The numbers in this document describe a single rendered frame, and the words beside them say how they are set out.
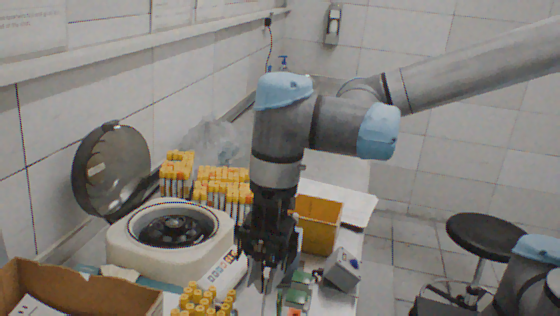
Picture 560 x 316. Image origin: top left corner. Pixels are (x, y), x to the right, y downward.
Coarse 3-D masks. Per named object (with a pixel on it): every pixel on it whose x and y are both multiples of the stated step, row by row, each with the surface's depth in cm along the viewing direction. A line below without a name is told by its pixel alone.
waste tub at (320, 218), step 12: (300, 204) 127; (312, 204) 126; (324, 204) 125; (336, 204) 124; (300, 216) 129; (312, 216) 128; (324, 216) 127; (336, 216) 126; (312, 228) 114; (324, 228) 113; (336, 228) 113; (312, 240) 115; (324, 240) 115; (336, 240) 123; (312, 252) 117; (324, 252) 116
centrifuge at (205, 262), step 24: (144, 216) 106; (192, 216) 111; (216, 216) 106; (120, 240) 95; (216, 240) 98; (120, 264) 95; (144, 264) 92; (168, 264) 90; (192, 264) 91; (216, 264) 100; (240, 264) 104; (216, 288) 95
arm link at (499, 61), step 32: (512, 32) 63; (544, 32) 61; (416, 64) 67; (448, 64) 65; (480, 64) 63; (512, 64) 62; (544, 64) 62; (384, 96) 67; (416, 96) 66; (448, 96) 66
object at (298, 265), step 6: (300, 228) 109; (300, 234) 106; (300, 240) 104; (300, 246) 102; (294, 264) 101; (300, 264) 111; (288, 270) 102; (294, 270) 102; (300, 270) 109; (288, 276) 103; (282, 282) 103; (288, 282) 103
